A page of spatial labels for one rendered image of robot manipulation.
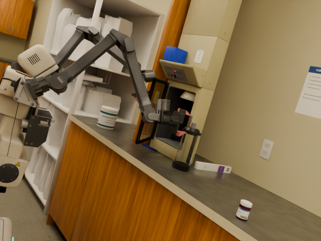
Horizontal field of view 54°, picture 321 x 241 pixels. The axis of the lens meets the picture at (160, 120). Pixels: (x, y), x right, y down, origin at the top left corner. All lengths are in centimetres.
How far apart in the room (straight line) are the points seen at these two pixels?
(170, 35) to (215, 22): 35
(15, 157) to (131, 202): 65
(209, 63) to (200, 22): 29
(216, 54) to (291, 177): 83
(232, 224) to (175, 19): 136
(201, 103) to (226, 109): 42
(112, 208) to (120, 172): 22
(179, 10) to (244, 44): 51
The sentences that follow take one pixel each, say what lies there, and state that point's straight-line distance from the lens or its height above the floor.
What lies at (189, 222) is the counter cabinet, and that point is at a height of 82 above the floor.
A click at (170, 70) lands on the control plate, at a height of 146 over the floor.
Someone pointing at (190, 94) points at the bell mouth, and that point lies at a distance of 195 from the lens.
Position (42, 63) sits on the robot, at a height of 130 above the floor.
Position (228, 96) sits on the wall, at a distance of 227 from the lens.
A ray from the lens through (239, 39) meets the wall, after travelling 235.
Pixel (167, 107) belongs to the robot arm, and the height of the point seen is 126.
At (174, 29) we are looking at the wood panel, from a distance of 214.
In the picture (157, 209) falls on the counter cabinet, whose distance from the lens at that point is 162.
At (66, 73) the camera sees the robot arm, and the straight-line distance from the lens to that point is 152.
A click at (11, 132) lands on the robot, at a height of 93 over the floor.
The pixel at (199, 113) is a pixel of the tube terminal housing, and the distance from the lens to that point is 189.
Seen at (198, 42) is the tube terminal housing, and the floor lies 166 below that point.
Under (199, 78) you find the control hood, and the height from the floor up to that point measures 145.
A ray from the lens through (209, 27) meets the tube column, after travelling 195.
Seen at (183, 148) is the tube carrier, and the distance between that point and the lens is 173.
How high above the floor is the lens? 137
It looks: 7 degrees down
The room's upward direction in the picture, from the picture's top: 16 degrees clockwise
